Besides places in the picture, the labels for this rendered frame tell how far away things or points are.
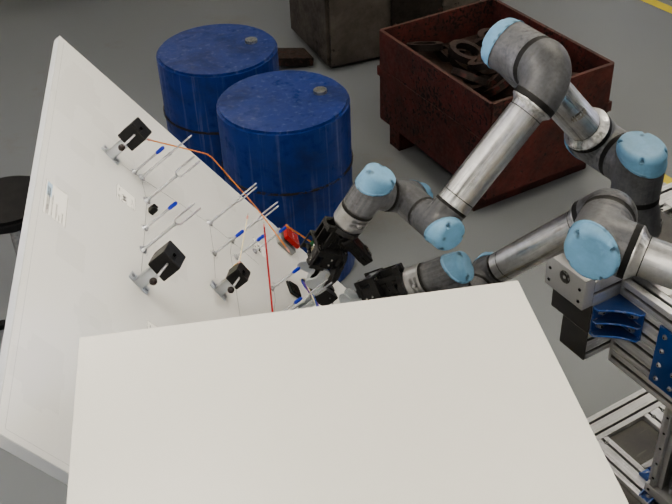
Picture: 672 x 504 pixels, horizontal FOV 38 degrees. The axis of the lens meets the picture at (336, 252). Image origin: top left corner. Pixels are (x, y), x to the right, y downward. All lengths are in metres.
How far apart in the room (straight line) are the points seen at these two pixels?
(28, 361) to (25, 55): 5.07
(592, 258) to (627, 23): 4.55
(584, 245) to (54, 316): 1.02
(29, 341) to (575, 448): 0.79
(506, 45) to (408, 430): 1.27
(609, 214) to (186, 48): 2.64
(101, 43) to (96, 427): 5.46
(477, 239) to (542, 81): 2.38
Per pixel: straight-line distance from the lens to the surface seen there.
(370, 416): 0.99
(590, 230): 1.96
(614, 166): 2.37
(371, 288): 2.27
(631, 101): 5.55
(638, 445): 3.26
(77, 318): 1.56
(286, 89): 3.88
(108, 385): 1.06
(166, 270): 1.72
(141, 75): 5.92
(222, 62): 4.14
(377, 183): 2.03
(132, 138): 1.96
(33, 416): 1.35
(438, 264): 2.20
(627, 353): 2.58
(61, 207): 1.74
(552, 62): 2.04
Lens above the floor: 2.57
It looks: 37 degrees down
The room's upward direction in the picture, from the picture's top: 3 degrees counter-clockwise
